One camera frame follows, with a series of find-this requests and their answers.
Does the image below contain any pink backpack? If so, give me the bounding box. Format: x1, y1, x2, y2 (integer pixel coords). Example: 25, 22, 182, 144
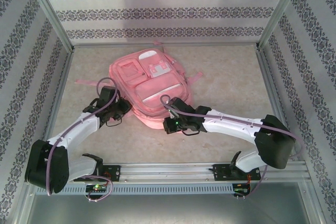
75, 40, 204, 130

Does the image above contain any left controller board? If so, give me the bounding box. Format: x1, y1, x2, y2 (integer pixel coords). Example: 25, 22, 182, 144
84, 184, 109, 194

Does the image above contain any controller board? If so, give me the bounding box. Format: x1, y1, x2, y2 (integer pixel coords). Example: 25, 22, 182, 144
232, 184, 251, 197
84, 184, 109, 194

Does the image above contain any right controller board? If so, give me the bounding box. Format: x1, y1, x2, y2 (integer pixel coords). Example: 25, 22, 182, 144
232, 184, 251, 197

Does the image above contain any thin black left cable loop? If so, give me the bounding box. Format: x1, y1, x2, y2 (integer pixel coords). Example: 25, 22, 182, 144
104, 119, 124, 128

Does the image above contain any aluminium left side rail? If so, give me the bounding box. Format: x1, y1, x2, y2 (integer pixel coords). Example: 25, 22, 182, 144
35, 49, 76, 166

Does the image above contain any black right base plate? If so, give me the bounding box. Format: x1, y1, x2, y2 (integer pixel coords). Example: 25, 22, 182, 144
214, 163, 262, 182

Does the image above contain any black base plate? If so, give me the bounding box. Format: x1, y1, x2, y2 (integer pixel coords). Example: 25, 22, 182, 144
99, 165, 122, 182
214, 163, 262, 182

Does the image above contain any aluminium mounting rail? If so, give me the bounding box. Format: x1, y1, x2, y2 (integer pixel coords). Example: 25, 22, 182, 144
26, 163, 308, 183

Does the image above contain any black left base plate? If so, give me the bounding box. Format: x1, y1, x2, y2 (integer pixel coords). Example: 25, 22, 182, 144
99, 165, 122, 182

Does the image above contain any grey slotted cable duct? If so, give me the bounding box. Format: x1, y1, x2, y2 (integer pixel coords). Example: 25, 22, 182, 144
61, 183, 236, 195

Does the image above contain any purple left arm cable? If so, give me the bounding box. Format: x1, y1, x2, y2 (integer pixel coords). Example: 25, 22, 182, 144
46, 77, 121, 204

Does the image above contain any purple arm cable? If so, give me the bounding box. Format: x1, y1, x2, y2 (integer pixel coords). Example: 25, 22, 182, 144
46, 77, 121, 204
160, 94, 304, 200

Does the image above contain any aluminium rear rail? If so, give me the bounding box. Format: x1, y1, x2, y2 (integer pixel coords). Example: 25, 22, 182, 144
72, 42, 259, 49

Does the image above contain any aluminium right side rail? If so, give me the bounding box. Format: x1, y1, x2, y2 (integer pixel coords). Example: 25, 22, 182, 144
256, 48, 301, 163

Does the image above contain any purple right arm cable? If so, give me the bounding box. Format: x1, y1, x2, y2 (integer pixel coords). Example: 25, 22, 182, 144
160, 94, 304, 200

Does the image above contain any aluminium left rear post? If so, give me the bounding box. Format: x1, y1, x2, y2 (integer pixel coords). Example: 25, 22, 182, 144
25, 0, 76, 53

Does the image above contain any aluminium post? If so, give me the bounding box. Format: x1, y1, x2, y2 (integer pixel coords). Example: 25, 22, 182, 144
255, 0, 308, 51
25, 0, 76, 53

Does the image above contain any aluminium right rear post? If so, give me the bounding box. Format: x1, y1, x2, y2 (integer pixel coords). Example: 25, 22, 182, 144
255, 0, 308, 51

